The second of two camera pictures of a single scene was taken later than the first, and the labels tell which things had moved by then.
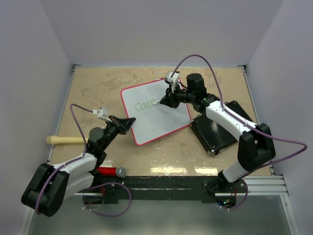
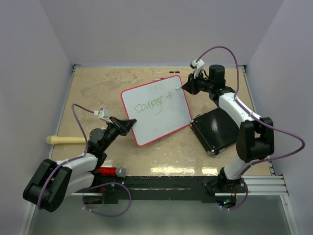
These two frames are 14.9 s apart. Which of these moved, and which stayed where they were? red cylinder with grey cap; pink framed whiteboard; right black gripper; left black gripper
Moved: right black gripper
Stayed: red cylinder with grey cap; pink framed whiteboard; left black gripper
